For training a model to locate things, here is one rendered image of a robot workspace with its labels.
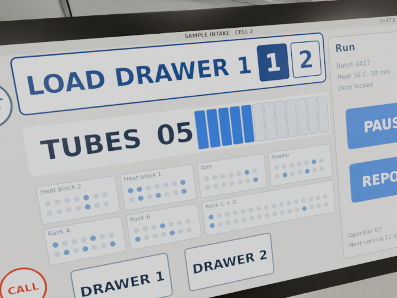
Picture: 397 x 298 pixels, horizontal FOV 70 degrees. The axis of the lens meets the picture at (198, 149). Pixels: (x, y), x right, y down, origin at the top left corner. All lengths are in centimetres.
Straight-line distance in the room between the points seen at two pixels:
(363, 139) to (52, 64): 32
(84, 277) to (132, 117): 16
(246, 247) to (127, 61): 22
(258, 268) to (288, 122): 16
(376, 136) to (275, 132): 12
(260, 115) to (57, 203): 21
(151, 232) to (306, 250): 17
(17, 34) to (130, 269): 24
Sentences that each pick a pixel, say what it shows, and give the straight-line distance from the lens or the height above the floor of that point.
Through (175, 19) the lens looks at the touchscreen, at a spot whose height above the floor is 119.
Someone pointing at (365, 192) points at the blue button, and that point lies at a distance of 37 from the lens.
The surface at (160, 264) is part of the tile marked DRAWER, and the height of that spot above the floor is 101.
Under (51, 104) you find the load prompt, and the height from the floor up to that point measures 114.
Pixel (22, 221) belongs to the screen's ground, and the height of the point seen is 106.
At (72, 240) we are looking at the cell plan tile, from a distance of 31.
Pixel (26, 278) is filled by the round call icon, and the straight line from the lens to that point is 33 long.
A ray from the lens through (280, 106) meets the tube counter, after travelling 31.
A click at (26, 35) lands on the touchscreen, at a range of 31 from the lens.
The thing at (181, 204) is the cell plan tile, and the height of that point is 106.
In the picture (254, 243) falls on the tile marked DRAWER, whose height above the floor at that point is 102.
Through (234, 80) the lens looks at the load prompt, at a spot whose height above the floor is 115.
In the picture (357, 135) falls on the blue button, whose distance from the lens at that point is 35.
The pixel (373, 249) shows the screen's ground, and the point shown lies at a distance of 40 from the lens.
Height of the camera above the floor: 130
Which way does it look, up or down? 45 degrees down
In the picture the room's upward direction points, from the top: 1 degrees clockwise
